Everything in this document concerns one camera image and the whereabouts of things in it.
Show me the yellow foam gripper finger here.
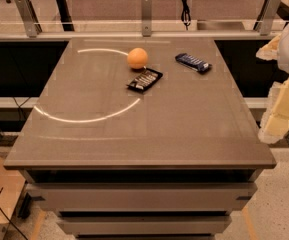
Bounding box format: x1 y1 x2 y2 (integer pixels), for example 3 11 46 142
258 78 289 144
256 35 280 61

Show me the blue rxbar wrapper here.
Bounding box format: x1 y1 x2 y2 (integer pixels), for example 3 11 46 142
175 53 212 74

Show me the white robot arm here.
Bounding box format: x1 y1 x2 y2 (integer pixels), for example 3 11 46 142
256 23 289 144

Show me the black snack bar wrapper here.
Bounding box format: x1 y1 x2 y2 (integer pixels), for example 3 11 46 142
127 68 163 93

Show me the orange fruit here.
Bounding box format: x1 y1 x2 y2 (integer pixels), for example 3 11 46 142
127 48 148 69

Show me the grey drawer cabinet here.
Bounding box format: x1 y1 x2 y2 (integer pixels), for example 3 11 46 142
27 182 257 240

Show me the right metal rail bracket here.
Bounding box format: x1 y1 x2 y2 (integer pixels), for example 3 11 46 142
258 0 281 35

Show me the metal rail bracket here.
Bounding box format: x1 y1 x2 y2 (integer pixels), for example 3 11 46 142
141 0 152 37
258 0 281 35
14 0 42 37

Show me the black hanging cable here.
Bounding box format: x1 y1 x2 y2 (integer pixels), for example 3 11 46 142
179 0 192 31

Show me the middle metal rail bracket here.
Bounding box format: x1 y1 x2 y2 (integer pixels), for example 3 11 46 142
141 0 152 37

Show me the left metal rail bracket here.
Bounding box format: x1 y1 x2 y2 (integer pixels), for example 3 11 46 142
14 0 42 37

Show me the black floor cable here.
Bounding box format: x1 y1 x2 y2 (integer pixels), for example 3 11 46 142
0 182 30 240

